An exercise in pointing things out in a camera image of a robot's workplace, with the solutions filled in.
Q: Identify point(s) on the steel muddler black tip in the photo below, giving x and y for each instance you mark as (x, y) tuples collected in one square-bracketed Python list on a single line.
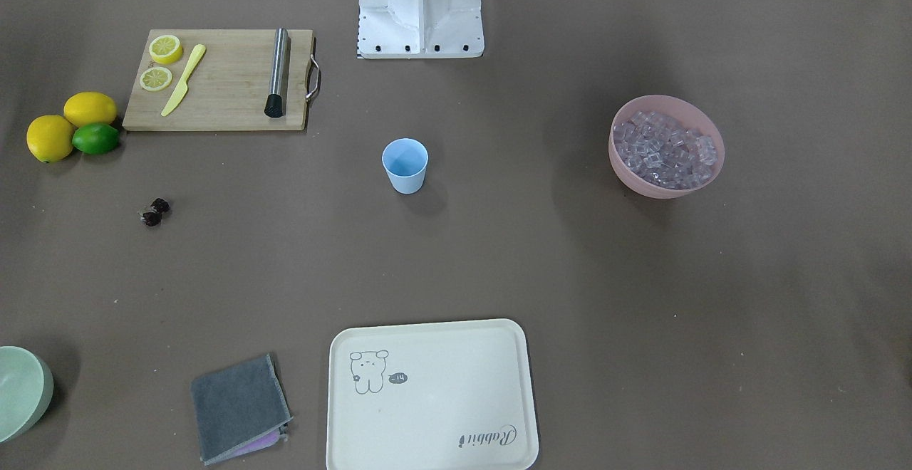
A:
[(275, 103)]

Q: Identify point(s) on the yellow lemon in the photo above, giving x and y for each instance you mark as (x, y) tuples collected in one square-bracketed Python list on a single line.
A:
[(90, 107), (49, 138)]

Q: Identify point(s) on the pink bowl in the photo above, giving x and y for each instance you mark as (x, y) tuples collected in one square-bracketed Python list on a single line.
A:
[(687, 113)]

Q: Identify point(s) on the lemon half upper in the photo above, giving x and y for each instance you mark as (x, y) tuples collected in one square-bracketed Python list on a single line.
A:
[(165, 49)]

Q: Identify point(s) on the mint green bowl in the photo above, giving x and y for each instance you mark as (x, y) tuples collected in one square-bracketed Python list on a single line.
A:
[(27, 387)]

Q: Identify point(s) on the pile of ice cubes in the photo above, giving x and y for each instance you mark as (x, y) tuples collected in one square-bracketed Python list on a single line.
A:
[(662, 151)]

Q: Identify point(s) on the lemon half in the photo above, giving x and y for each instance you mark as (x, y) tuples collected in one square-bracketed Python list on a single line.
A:
[(165, 49), (155, 79)]

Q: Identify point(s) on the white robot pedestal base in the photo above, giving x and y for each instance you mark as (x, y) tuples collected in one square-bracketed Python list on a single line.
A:
[(428, 29)]

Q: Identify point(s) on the yellow lemon upper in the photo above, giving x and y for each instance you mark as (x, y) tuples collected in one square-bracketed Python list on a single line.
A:
[(90, 107)]

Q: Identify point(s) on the yellow lemon lower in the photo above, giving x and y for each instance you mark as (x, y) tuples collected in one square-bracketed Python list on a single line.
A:
[(49, 138)]

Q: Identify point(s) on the lemon half lower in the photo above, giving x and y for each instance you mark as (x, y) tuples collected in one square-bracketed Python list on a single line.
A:
[(155, 79)]

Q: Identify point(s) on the cream rabbit tray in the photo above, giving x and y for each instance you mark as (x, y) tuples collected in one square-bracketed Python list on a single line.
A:
[(440, 395)]

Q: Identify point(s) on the light blue cup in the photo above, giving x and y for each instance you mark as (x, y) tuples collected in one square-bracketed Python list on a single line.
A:
[(405, 162)]

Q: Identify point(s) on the grey folded cloth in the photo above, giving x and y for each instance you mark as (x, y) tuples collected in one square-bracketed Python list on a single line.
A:
[(239, 409)]

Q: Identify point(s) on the bamboo cutting board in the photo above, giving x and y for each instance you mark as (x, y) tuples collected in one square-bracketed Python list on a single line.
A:
[(229, 86)]

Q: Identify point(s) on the yellow plastic knife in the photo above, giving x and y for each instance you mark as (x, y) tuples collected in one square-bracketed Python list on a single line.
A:
[(182, 86)]

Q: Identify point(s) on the green lime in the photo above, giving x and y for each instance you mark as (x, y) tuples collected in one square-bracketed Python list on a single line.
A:
[(96, 138)]

